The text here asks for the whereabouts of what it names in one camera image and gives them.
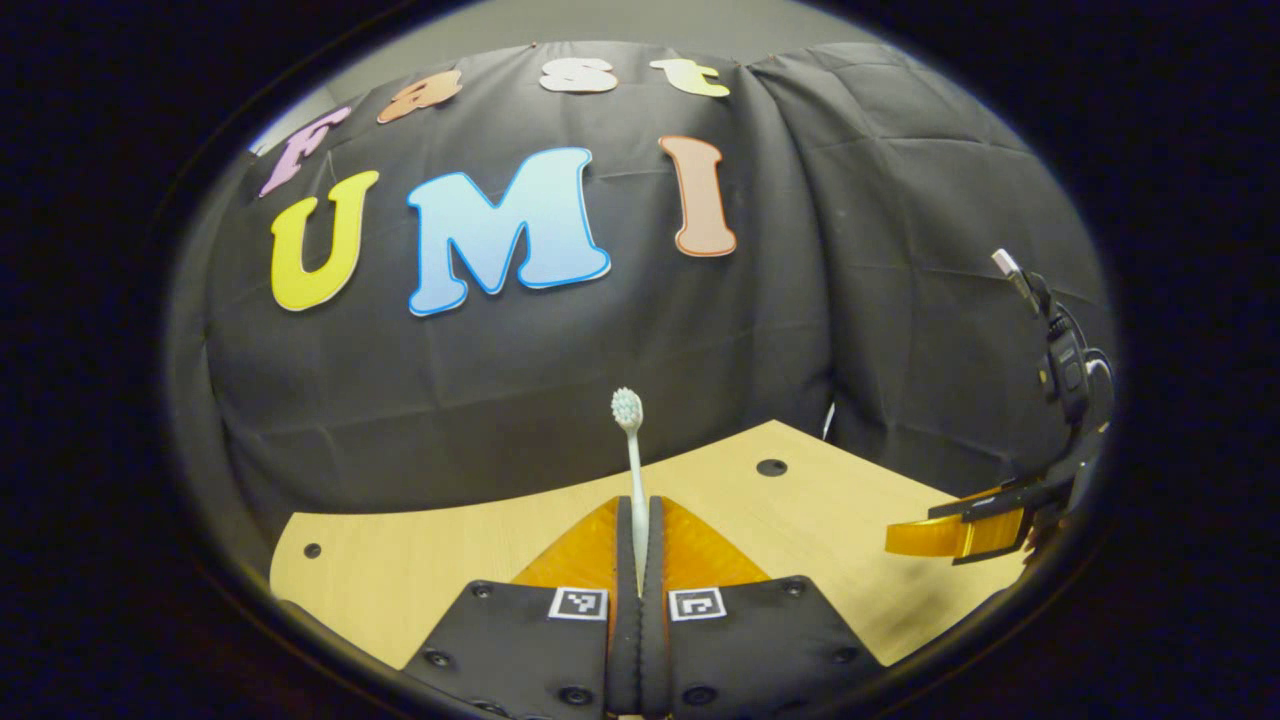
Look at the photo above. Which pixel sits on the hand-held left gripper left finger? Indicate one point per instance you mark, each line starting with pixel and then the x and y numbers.
pixel 622 620

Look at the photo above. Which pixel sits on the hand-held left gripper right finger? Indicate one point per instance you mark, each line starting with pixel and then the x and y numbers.
pixel 655 630

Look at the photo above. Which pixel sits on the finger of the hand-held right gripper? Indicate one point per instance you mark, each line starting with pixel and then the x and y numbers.
pixel 940 538

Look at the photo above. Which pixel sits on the pale green toothbrush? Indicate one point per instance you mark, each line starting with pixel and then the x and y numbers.
pixel 634 470

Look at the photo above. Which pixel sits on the light wooden desktop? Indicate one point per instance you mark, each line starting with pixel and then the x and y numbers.
pixel 400 570

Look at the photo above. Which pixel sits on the black backdrop cloth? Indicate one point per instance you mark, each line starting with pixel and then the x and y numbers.
pixel 850 250

